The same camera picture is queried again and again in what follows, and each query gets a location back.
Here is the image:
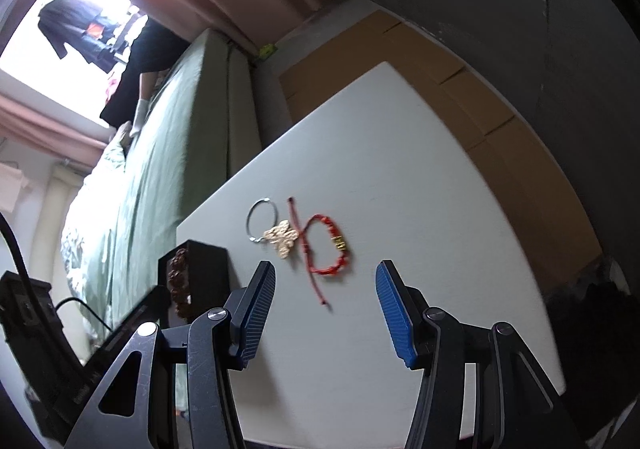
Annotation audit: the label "brown bead bracelet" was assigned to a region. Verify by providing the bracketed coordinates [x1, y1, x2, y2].
[167, 247, 194, 321]

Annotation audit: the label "gold leaf brooch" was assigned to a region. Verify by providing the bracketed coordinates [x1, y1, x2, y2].
[262, 220, 299, 259]

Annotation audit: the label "red string bracelet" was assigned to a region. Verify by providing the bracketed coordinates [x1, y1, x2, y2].
[285, 196, 353, 307]

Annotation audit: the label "silver bangle ring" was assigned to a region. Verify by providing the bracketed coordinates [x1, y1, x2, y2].
[246, 196, 279, 245]

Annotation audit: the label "black jewelry box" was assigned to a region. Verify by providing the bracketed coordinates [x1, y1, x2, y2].
[157, 240, 230, 328]

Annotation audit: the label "green bed sheet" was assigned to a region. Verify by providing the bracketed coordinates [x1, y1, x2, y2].
[61, 31, 211, 347]

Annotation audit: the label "flattened cardboard sheet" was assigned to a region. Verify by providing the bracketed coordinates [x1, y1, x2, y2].
[279, 10, 602, 294]

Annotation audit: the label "hanging pink shirt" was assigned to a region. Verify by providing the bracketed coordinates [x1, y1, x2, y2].
[0, 163, 29, 213]

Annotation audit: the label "small green object on floor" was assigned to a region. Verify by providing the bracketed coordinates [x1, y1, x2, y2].
[258, 43, 278, 60]

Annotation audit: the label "person in black clothes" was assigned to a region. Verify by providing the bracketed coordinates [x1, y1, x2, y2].
[100, 18, 190, 128]

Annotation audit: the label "hanging dark clothes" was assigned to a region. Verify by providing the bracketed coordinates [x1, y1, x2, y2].
[38, 0, 118, 71]

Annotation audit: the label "black cable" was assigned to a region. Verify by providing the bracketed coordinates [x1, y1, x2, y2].
[0, 211, 114, 345]

